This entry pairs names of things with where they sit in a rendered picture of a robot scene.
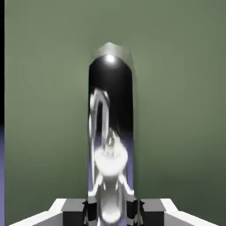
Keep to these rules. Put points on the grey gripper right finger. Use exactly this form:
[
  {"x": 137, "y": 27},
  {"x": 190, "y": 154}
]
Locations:
[{"x": 153, "y": 211}]

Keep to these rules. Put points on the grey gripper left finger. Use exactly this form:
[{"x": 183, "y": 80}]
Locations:
[{"x": 70, "y": 211}]

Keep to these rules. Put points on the green painted cabinet door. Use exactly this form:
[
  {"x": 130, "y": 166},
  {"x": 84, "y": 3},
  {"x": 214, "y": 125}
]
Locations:
[{"x": 176, "y": 88}]

